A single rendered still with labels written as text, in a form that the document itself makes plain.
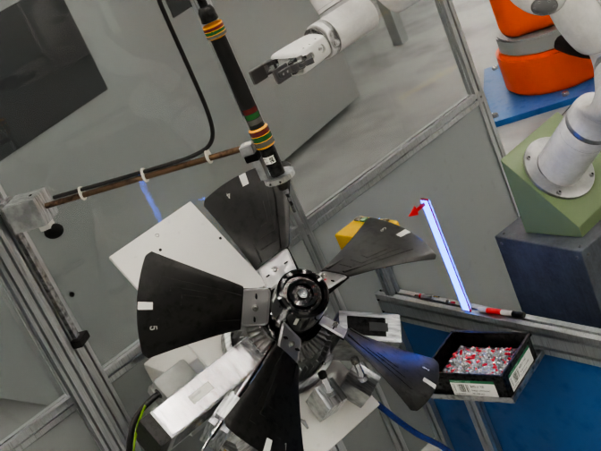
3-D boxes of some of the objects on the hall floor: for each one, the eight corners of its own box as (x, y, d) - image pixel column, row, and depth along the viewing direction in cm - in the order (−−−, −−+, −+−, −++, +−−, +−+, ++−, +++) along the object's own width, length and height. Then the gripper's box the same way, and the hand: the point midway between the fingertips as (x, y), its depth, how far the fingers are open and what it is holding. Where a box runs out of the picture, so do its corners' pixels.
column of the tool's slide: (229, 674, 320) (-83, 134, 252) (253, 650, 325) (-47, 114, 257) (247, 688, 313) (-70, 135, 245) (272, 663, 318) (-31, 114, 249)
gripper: (290, 28, 246) (233, 63, 238) (339, 23, 232) (280, 61, 224) (302, 58, 249) (247, 94, 241) (351, 55, 235) (294, 93, 227)
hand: (266, 75), depth 233 cm, fingers open, 8 cm apart
